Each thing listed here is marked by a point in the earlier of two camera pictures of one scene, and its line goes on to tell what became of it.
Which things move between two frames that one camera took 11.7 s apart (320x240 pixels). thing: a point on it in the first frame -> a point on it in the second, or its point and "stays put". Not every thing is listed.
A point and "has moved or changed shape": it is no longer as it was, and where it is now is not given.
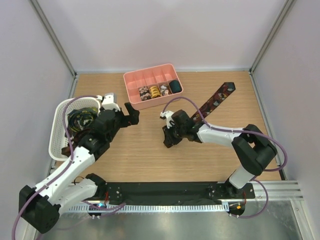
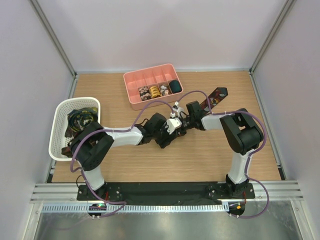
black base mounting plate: (179, 191) stays put
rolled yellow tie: (155, 91) stays put
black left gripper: (132, 118) -> (167, 138)
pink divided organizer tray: (151, 85) stays put
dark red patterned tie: (207, 109) has moved or changed shape
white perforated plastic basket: (58, 138) stays put
